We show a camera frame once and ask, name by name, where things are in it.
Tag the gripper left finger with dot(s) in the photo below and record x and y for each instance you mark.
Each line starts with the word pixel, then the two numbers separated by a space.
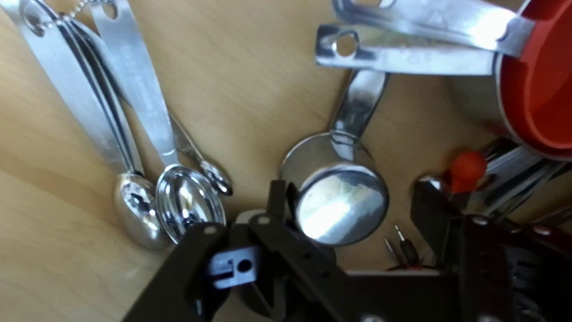
pixel 286 259

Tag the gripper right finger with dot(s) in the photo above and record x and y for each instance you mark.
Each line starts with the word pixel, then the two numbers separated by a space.
pixel 480 268

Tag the small metal measuring cup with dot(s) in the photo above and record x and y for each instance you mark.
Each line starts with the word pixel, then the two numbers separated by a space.
pixel 339 201

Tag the tiny metal measuring spoon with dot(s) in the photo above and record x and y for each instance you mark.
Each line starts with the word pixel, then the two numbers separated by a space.
pixel 216 176

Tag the oval metal measuring spoon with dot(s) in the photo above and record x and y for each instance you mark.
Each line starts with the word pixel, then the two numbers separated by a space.
pixel 190 203

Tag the wooden drawer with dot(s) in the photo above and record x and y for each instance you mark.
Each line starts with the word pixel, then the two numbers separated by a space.
pixel 250 89

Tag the medium metal measuring cup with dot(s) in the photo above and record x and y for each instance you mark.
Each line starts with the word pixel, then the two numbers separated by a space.
pixel 402 53

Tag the large metal measuring cup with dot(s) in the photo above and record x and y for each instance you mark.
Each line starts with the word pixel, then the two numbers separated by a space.
pixel 438 18

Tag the long metal measuring spoon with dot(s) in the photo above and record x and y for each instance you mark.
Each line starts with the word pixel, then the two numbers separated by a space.
pixel 67 76

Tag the black metal-tipped plug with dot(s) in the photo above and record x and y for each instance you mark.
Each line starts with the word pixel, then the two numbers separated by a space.
pixel 407 250

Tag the metal tool with red knob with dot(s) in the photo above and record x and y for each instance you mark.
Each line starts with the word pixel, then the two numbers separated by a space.
pixel 467 167

